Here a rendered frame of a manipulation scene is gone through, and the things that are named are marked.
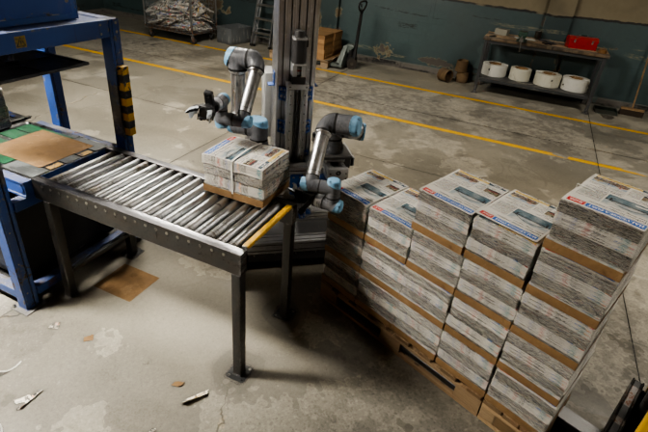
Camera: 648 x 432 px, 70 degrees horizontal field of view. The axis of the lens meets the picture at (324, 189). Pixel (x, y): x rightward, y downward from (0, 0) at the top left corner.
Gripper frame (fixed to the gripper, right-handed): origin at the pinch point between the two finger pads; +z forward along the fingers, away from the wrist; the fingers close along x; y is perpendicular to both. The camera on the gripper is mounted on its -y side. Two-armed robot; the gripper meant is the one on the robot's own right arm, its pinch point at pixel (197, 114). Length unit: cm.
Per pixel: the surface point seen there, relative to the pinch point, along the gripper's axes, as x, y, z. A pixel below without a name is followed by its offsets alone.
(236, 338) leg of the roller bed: -53, 90, 48
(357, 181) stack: -86, 30, -37
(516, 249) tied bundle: -160, 2, 32
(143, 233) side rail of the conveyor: 6, 53, 37
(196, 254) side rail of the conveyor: -25, 49, 44
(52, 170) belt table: 80, 56, 8
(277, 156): -42.6, 14.8, -9.3
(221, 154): -15.1, 18.8, -0.7
